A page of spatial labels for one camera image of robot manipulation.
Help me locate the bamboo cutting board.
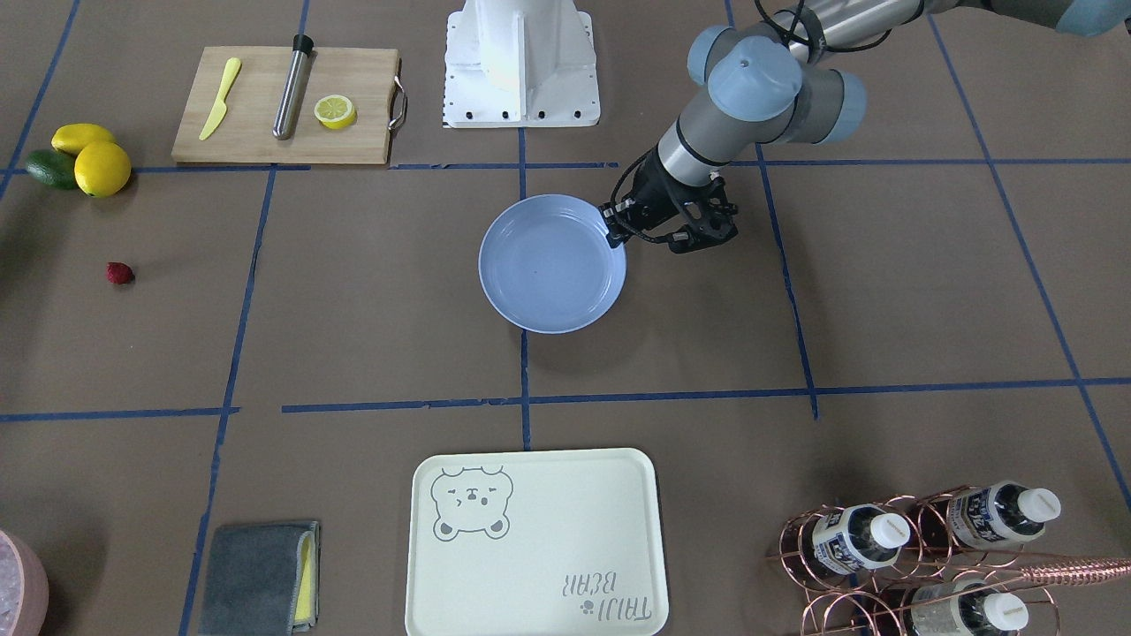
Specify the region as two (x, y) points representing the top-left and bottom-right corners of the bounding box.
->
(171, 46), (402, 166)

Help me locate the copper bar spoon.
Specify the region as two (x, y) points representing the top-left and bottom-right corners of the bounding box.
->
(1015, 558), (1130, 587)

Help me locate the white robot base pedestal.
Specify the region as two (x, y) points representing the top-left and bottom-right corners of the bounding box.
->
(442, 1), (602, 129)

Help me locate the cream bear tray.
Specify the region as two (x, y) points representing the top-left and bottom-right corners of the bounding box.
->
(405, 448), (670, 635)

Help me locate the grey folded cloth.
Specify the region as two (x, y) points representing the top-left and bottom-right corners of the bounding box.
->
(198, 519), (322, 635)

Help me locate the silver UR robot arm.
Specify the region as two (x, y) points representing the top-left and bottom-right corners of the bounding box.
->
(599, 1), (956, 253)

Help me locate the green lime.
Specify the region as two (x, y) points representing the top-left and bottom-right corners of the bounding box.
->
(25, 149), (80, 190)

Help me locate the half lemon slice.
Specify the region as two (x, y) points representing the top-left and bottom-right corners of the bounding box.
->
(314, 95), (357, 130)

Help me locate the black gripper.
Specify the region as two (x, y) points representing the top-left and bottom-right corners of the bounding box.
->
(598, 148), (739, 253)

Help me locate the red strawberry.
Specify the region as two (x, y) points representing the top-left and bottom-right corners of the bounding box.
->
(105, 261), (136, 285)

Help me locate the blue round plate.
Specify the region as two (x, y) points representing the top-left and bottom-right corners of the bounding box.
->
(477, 194), (627, 335)

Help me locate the yellow lemon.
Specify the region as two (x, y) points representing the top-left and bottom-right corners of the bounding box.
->
(51, 122), (116, 157)
(74, 141), (133, 198)

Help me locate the yellow plastic knife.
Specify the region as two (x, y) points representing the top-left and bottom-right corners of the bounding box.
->
(198, 57), (242, 141)

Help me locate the copper wire bottle rack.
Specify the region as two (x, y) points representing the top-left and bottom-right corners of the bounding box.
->
(767, 485), (1053, 635)

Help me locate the steel cylinder muddler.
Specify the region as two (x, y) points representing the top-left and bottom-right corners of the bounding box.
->
(271, 34), (314, 140)

